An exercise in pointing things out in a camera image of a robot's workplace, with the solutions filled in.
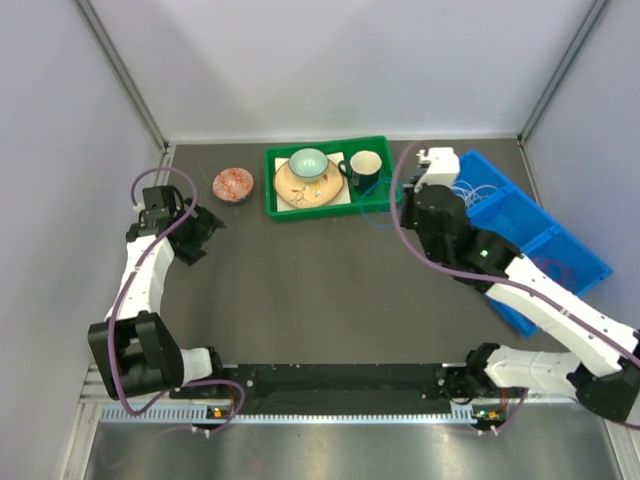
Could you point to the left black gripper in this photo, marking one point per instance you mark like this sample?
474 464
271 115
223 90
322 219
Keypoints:
205 224

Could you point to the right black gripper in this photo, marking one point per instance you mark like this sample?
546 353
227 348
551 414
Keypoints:
410 193

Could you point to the green plastic tray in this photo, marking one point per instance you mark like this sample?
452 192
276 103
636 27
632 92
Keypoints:
289 198

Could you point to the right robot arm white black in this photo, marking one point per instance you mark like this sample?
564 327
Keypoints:
600 366

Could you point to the red patterned small bowl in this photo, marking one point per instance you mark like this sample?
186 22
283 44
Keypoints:
233 185

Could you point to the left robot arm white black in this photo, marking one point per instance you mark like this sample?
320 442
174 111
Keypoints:
147 357

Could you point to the peach ceramic plate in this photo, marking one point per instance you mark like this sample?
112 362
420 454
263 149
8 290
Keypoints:
305 190

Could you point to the light blue ceramic bowl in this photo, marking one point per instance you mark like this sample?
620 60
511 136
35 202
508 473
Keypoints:
308 164

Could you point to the dark green mug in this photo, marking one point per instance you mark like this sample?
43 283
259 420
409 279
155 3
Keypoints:
362 170

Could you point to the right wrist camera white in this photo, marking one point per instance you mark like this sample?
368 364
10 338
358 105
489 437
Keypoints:
443 165

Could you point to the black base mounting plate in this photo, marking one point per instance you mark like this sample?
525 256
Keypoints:
355 388

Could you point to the blue plastic divided bin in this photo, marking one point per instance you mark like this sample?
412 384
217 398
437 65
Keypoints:
495 203

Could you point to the grey slotted cable duct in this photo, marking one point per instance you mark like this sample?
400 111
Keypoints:
203 414

